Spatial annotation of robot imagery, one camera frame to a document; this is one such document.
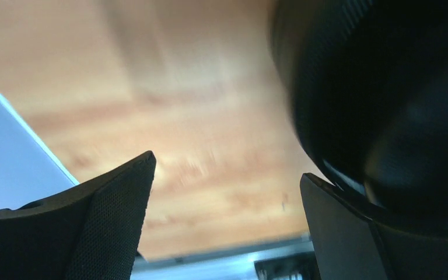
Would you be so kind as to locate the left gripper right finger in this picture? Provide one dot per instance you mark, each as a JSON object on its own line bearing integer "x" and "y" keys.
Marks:
{"x": 355, "y": 239}

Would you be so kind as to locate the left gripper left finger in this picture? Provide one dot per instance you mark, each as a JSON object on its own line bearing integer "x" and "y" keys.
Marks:
{"x": 90, "y": 231}

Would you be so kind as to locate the black suitcase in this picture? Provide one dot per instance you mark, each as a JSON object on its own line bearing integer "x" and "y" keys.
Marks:
{"x": 368, "y": 92}

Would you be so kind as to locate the aluminium rail frame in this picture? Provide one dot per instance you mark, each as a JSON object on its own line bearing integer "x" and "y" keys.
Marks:
{"x": 230, "y": 263}

